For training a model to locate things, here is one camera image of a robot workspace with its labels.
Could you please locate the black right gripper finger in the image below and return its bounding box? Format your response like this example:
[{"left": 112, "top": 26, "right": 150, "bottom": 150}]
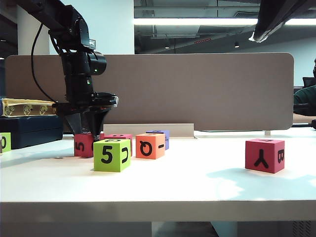
[
  {"left": 249, "top": 0, "right": 282, "bottom": 42},
  {"left": 258, "top": 0, "right": 309, "bottom": 42}
]

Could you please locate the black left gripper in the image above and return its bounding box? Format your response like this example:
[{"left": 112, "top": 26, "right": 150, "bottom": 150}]
[{"left": 52, "top": 91, "right": 119, "bottom": 141}]

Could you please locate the red block with C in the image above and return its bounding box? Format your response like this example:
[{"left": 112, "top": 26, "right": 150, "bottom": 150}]
[{"left": 74, "top": 133, "right": 104, "bottom": 158}]

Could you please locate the red block with U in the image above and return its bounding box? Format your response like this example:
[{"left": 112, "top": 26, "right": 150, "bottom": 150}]
[{"left": 100, "top": 133, "right": 133, "bottom": 158}]

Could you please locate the orange block with Q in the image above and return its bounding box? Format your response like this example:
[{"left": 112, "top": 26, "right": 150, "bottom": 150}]
[{"left": 135, "top": 133, "right": 165, "bottom": 160}]

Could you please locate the red block with Y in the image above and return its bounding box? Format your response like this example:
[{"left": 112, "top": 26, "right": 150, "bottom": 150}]
[{"left": 244, "top": 138, "right": 285, "bottom": 174}]

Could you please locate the green block with 5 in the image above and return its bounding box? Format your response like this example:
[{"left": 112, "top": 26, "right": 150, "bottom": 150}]
[{"left": 93, "top": 139, "right": 131, "bottom": 173}]

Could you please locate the dark blue case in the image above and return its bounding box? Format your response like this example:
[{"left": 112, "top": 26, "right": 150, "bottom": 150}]
[{"left": 0, "top": 115, "right": 64, "bottom": 150}]

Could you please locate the yellow patterned box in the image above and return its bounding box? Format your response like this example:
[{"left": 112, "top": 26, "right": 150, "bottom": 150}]
[{"left": 1, "top": 98, "right": 59, "bottom": 118}]

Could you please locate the black office chair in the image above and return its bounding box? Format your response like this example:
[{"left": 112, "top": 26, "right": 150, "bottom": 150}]
[{"left": 302, "top": 77, "right": 316, "bottom": 88}]

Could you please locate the green block with O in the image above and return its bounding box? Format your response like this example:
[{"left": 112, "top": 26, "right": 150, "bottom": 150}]
[{"left": 0, "top": 132, "right": 12, "bottom": 153}]

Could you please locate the purple block with R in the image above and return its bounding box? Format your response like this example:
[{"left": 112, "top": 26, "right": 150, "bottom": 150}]
[{"left": 145, "top": 130, "right": 170, "bottom": 151}]

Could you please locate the person in dark green top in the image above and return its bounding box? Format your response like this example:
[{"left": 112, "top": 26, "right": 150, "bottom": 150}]
[{"left": 293, "top": 58, "right": 316, "bottom": 117}]

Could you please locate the white ceiling light strip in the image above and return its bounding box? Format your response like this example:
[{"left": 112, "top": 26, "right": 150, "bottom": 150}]
[{"left": 133, "top": 17, "right": 316, "bottom": 26}]

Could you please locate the brown fabric desk divider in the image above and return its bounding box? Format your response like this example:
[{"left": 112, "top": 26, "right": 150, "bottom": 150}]
[{"left": 4, "top": 52, "right": 295, "bottom": 131}]

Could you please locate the beige cable tray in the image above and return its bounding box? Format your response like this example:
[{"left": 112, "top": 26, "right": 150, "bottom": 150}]
[{"left": 103, "top": 123, "right": 198, "bottom": 139}]

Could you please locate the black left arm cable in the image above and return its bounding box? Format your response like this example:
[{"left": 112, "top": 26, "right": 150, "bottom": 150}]
[{"left": 31, "top": 23, "right": 59, "bottom": 103}]

